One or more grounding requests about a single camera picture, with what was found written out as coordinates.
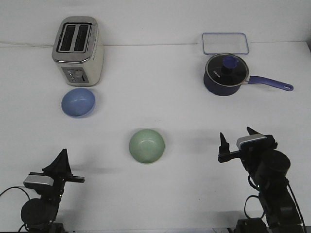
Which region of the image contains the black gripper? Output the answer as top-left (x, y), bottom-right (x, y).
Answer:
top-left (218, 126), bottom-right (277, 170)
top-left (42, 149), bottom-right (85, 194)

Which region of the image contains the blue bowl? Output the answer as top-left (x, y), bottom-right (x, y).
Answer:
top-left (61, 88), bottom-right (96, 118)

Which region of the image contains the green bowl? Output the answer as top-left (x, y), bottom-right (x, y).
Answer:
top-left (129, 129), bottom-right (165, 164)

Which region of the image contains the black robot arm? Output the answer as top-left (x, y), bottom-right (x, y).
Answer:
top-left (21, 149), bottom-right (85, 233)
top-left (218, 127), bottom-right (307, 233)

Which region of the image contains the dark blue saucepan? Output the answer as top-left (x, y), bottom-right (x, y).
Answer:
top-left (203, 53), bottom-right (294, 96)

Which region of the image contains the glass pot lid blue knob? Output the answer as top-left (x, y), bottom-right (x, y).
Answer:
top-left (206, 53), bottom-right (249, 87)

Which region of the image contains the clear blue-rimmed container lid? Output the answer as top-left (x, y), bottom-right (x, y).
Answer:
top-left (202, 33), bottom-right (249, 55)

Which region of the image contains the silver two-slot toaster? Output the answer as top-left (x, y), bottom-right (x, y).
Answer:
top-left (52, 16), bottom-right (104, 87)

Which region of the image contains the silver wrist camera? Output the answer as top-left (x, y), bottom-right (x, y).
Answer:
top-left (236, 133), bottom-right (267, 150)
top-left (23, 173), bottom-right (54, 187)

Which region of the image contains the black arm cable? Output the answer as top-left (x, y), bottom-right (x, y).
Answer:
top-left (0, 186), bottom-right (31, 202)
top-left (243, 174), bottom-right (306, 229)

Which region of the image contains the white toaster power cord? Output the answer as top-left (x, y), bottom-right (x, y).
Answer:
top-left (0, 40), bottom-right (54, 48)

